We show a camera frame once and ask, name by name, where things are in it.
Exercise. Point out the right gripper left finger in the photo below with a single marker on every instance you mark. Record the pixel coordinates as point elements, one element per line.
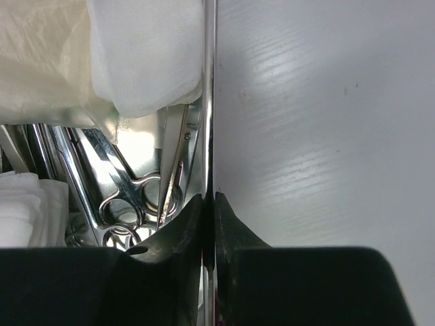
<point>153,283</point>

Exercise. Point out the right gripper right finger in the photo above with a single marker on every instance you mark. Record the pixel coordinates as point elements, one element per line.
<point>262,285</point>

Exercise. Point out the white gauze pad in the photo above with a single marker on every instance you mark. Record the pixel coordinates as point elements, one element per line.
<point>34,211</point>
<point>146,55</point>

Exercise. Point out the steel forceps ring handled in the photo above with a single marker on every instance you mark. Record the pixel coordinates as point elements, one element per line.
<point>129,174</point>

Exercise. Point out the steel scissors bottom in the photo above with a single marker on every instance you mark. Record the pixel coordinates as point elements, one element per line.
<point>177,157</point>

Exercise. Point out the stainless steel instrument tray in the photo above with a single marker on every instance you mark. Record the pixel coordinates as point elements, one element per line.
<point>29,148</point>

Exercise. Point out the steel hemostat ring handled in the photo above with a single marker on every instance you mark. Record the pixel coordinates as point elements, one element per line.
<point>98,225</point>

